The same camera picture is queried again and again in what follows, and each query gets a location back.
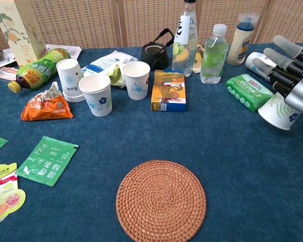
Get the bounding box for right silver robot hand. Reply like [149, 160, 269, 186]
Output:
[250, 34, 303, 119]

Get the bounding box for white flower paper cup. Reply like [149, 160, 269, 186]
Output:
[121, 60, 152, 101]
[258, 91, 301, 131]

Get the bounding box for green wet wipes pack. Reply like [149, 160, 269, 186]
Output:
[225, 73, 275, 112]

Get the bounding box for white tube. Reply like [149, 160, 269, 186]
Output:
[244, 51, 279, 82]

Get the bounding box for cream bottle blue cap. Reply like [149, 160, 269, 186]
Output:
[226, 12, 260, 67]

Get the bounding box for small clear bottle green label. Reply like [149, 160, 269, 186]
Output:
[200, 23, 230, 85]

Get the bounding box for razor on yellow card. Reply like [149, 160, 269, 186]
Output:
[192, 44, 206, 75]

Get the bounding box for blue table cloth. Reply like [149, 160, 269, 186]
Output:
[0, 42, 303, 242]

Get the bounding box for tall clear lime soda bottle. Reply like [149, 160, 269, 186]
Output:
[172, 0, 198, 78]

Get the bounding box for orange and blue box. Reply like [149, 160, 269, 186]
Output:
[150, 69, 187, 113]

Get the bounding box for black cast iron teapot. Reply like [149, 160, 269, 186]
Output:
[140, 28, 175, 72]

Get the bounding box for round rattan coaster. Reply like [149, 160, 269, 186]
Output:
[115, 159, 208, 242]

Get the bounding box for crumpled green wrapper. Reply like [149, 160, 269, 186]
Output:
[108, 63, 128, 89]

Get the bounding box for white wipes pack blue label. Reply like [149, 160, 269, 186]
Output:
[81, 50, 139, 78]

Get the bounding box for stacked flower paper cups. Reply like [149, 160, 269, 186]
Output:
[78, 73, 113, 117]

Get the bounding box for bamboo folding screen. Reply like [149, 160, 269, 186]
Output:
[0, 0, 303, 51]

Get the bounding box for stack of inverted paper cups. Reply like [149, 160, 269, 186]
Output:
[56, 58, 86, 103]

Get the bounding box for white printed paper sheet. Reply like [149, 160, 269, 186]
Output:
[44, 43, 83, 61]

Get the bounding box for orange crumpled snack bag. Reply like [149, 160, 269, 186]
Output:
[20, 81, 74, 122]

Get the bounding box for green tea bottle yellow cap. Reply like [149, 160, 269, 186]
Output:
[7, 47, 72, 94]

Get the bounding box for tall yellow pomelo carton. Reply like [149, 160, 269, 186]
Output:
[0, 0, 48, 68]

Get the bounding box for pink white flat packet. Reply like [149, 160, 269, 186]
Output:
[0, 66, 19, 82]

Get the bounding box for dark items blister pack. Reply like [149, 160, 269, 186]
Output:
[0, 48, 16, 69]

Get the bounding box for lip balm blister pack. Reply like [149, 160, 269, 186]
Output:
[0, 162, 27, 229]

